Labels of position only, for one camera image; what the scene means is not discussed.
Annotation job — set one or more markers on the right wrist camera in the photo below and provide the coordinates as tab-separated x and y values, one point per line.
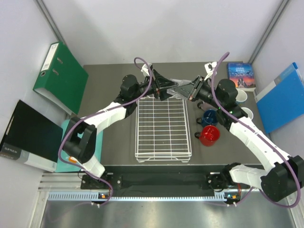
209	67

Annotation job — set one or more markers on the clear glass cup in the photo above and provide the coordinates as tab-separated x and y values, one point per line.
176	84

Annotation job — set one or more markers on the slotted cable duct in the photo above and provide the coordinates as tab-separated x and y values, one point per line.
97	196

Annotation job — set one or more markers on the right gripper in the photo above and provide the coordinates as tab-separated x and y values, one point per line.
186	90

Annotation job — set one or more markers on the blue folder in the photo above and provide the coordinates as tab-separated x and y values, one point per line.
282	100

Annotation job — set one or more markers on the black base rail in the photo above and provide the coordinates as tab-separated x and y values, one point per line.
129	177

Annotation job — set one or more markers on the white wire dish rack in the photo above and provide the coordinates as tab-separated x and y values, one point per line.
162	130

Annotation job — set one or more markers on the Jane Eyre book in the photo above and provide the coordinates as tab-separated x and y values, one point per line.
242	75

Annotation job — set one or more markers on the terracotta pink mug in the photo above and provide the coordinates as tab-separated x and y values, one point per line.
248	112

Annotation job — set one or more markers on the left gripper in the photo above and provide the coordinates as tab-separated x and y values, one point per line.
161	82

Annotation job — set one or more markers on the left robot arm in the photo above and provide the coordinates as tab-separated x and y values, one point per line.
81	133

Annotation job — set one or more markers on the lilac ceramic mug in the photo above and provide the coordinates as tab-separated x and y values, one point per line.
203	106

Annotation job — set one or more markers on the dark blue mug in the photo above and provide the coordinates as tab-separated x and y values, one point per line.
208	118

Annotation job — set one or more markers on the red ceramic mug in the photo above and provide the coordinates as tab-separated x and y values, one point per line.
208	136

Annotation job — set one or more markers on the green lever arch binder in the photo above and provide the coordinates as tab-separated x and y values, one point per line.
62	80

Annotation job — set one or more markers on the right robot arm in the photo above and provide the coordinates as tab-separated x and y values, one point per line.
281	174

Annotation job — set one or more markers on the black clip file folder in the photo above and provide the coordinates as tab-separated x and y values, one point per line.
31	138

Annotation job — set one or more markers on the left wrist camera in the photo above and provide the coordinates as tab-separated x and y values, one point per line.
145	69

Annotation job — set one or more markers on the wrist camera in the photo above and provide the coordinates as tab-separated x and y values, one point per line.
209	67
145	69

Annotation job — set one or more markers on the light blue floral mug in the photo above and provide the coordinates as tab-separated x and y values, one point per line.
241	96

